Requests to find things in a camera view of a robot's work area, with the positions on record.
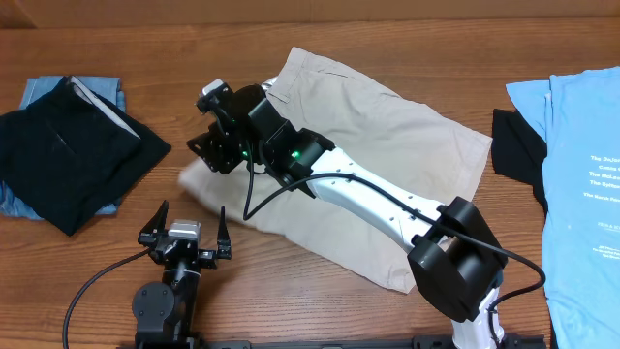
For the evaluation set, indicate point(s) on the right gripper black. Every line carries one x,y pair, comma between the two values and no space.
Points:
218,146

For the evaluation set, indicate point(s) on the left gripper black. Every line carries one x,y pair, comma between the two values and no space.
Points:
209,258

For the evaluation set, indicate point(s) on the beige khaki shorts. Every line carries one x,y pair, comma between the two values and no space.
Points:
405,142

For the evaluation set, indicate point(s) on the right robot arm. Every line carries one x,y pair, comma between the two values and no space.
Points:
451,251

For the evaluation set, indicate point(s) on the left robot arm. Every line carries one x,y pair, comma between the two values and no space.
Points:
165,310

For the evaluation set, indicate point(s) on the folded blue denim jeans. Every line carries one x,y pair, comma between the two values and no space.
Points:
107,87

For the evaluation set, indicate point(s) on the folded black garment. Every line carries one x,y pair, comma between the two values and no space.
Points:
72,151

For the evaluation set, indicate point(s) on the black garment right pile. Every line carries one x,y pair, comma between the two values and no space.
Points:
518,152

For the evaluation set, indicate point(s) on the light blue t-shirt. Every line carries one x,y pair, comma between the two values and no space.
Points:
577,116

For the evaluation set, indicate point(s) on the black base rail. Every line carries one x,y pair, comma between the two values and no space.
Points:
512,341

